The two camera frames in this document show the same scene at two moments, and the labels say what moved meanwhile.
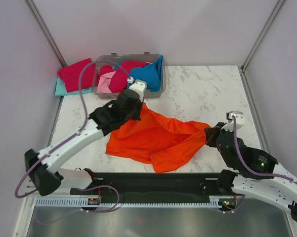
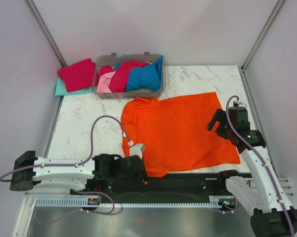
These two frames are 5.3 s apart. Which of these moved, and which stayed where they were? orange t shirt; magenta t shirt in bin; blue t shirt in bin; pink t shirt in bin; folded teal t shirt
Moved: orange t shirt
Stayed: blue t shirt in bin; folded teal t shirt; magenta t shirt in bin; pink t shirt in bin
